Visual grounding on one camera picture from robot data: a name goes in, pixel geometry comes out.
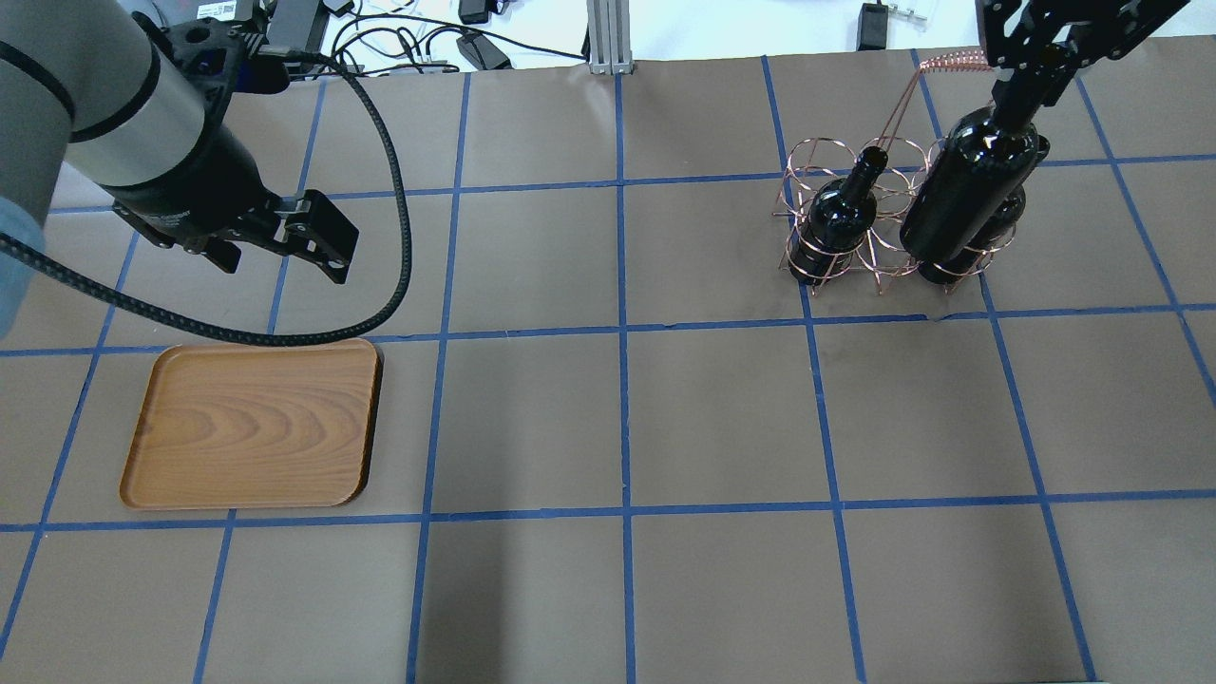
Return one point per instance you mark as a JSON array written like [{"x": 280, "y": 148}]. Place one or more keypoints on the wooden tray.
[{"x": 236, "y": 427}]

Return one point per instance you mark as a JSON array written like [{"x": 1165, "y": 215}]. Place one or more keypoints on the black power adapter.
[{"x": 872, "y": 24}]

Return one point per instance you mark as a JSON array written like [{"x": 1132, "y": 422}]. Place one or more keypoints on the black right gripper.
[{"x": 1038, "y": 59}]

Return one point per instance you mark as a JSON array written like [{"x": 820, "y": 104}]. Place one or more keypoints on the aluminium frame post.
[{"x": 609, "y": 34}]

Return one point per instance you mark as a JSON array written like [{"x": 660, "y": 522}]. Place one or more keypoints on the dark wine bottle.
[
  {"x": 985, "y": 157},
  {"x": 992, "y": 237},
  {"x": 835, "y": 224}
]

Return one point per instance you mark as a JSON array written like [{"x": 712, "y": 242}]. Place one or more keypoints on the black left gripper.
[{"x": 193, "y": 186}]

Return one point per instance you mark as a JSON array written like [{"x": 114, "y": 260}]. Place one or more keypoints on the copper wire bottle basket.
[{"x": 815, "y": 160}]

